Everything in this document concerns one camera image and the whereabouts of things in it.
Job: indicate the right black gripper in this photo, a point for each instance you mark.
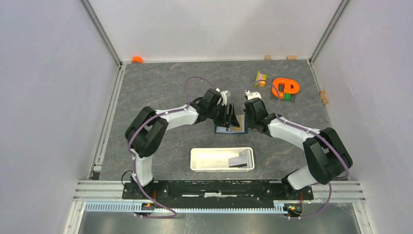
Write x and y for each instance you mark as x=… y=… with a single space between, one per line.
x=249 y=123

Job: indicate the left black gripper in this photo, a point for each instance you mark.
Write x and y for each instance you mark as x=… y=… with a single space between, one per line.
x=227 y=120

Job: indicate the gold credit card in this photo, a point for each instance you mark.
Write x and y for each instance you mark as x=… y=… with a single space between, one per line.
x=241 y=128

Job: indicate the navy blue card holder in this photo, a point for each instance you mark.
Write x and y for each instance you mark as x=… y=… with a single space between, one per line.
x=232 y=132

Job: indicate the white plastic tray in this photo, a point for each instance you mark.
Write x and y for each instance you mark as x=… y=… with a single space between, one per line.
x=215 y=160

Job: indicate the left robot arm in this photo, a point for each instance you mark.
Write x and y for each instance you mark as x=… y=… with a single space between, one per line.
x=146 y=132

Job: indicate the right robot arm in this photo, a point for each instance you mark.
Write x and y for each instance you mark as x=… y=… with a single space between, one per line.
x=326 y=156

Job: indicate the stack of silver cards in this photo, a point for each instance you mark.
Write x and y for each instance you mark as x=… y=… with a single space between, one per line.
x=243 y=162

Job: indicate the green lego brick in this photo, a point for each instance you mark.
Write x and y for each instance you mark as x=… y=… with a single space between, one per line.
x=286 y=96

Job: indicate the pink green block stack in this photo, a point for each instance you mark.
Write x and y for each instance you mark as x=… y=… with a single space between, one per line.
x=260 y=80

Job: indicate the orange marble run piece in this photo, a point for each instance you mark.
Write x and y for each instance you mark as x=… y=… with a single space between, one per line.
x=285 y=85

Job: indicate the curved wooden piece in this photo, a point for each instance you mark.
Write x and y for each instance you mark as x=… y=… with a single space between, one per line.
x=323 y=97

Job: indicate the orange round cap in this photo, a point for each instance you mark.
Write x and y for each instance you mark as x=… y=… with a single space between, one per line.
x=136 y=59

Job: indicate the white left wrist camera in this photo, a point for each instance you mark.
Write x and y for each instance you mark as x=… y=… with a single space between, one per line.
x=225 y=94

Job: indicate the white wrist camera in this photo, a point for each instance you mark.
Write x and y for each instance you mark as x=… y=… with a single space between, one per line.
x=251 y=95
x=225 y=94

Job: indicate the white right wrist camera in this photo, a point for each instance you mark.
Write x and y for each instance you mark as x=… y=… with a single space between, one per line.
x=251 y=95

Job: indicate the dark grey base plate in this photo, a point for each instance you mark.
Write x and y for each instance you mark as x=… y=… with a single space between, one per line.
x=293 y=97

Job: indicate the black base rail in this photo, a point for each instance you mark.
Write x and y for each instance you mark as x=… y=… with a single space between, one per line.
x=209 y=194

